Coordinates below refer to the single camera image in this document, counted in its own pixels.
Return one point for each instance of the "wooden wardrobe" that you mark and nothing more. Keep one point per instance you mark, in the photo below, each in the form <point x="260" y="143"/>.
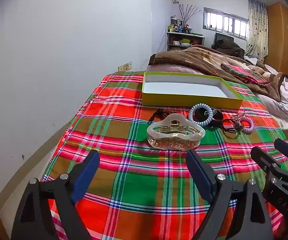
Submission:
<point x="283" y="37"/>

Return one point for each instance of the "wooden shelf unit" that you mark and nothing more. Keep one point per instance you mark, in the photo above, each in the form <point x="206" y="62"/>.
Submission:
<point x="170" y="40"/>

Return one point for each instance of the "folded plaid cloth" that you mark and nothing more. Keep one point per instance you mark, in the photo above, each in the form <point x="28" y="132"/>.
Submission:
<point x="243" y="73"/>

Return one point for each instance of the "gold hair clip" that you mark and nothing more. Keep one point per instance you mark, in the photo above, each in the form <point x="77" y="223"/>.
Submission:
<point x="238" y="117"/>

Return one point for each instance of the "brown blanket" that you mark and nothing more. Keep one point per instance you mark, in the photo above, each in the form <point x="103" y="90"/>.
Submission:
<point x="196" y="57"/>

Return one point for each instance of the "white floral quilt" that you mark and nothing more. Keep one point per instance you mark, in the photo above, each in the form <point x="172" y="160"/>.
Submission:
<point x="271" y="102"/>

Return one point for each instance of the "beige wall socket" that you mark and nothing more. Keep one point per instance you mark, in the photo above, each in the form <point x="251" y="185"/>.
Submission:
<point x="125" y="66"/>

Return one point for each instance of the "translucent cream hair claw clip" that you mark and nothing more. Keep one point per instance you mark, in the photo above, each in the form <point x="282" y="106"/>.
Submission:
<point x="159" y="140"/>

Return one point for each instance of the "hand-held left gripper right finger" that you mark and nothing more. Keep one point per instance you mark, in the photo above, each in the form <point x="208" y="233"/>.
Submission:
<point x="198" y="172"/>

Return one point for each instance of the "black monitor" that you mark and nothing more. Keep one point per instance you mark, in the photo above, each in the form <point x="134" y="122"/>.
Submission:
<point x="222" y="38"/>

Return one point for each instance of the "plaid bed sheet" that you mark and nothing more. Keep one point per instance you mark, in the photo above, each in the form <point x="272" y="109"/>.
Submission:
<point x="134" y="180"/>

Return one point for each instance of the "patterned curtain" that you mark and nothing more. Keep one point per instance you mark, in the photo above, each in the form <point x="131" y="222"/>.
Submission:
<point x="257" y="30"/>

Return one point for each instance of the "black bangle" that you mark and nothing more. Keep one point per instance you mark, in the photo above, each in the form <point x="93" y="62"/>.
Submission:
<point x="220" y="118"/>

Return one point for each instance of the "yellow-green cardboard box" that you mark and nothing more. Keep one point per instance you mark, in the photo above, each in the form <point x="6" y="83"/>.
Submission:
<point x="183" y="100"/>

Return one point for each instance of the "dried branches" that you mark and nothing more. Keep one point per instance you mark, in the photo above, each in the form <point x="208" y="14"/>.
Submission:
<point x="186" y="12"/>

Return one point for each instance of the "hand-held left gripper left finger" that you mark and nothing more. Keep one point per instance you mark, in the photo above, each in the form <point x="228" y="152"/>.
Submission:
<point x="86" y="172"/>

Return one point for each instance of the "barred window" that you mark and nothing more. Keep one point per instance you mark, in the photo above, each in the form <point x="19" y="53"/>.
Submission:
<point x="223" y="22"/>

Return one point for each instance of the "group of bottles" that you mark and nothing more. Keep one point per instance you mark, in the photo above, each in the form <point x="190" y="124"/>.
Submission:
<point x="177" y="27"/>

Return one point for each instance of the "dark jacket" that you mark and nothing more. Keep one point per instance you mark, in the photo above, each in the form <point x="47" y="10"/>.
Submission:
<point x="230" y="47"/>

